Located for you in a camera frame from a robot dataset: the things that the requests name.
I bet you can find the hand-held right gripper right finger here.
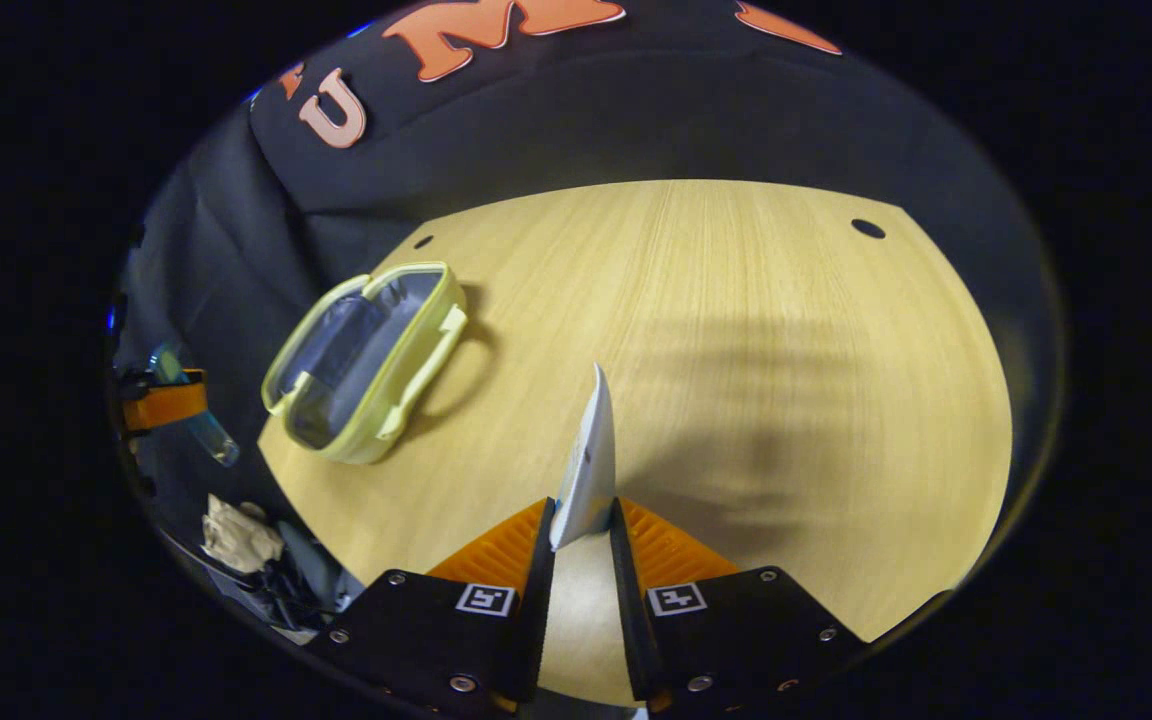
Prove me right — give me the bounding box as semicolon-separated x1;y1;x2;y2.
608;497;872;713

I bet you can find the blue skin care bottle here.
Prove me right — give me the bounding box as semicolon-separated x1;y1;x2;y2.
149;345;240;468

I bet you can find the white and blue tube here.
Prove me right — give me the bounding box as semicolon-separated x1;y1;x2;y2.
549;362;618;551

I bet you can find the black cable bundle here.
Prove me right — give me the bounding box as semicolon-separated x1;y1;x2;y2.
236;560;337;631

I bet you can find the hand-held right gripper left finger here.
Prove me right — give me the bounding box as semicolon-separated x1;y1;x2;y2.
306;497;557;716

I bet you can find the crumpled beige paper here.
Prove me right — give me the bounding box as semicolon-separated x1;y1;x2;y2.
201;495;285;574

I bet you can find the pale yellow suitcase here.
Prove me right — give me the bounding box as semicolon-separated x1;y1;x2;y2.
261;262;469;465

